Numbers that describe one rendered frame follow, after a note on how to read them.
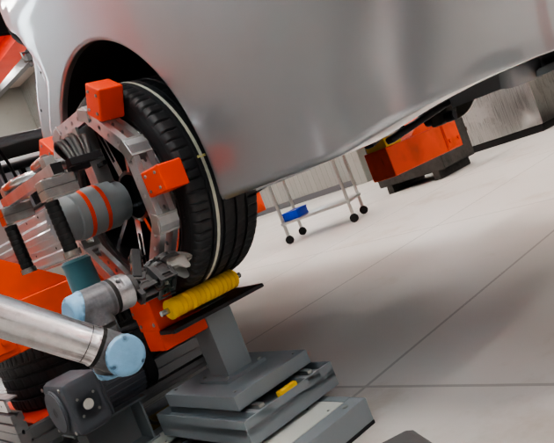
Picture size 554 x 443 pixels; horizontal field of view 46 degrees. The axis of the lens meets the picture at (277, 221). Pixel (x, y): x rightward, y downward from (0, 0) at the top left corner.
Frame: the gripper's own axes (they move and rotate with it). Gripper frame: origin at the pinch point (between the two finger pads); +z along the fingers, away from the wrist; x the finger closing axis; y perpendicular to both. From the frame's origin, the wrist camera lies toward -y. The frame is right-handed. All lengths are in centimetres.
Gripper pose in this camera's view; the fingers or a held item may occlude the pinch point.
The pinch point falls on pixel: (185, 256)
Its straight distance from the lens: 178.5
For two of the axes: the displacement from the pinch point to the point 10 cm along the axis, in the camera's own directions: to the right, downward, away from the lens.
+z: 7.0, -3.2, 6.4
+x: 1.8, -7.9, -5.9
